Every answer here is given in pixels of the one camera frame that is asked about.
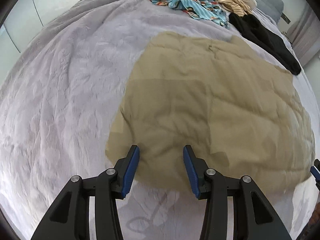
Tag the beige quilted puffer jacket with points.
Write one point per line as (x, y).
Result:
(238, 112)

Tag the grey pleated curtain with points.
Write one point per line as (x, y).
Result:
(304, 36)

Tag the lilac plush bed blanket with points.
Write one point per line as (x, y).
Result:
(60, 99)

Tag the black folded garment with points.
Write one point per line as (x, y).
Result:
(251, 29)

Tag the white wardrobe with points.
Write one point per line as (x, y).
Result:
(26, 19)

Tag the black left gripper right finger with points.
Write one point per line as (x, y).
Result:
(254, 216)

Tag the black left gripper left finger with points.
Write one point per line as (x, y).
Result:
(68, 215)

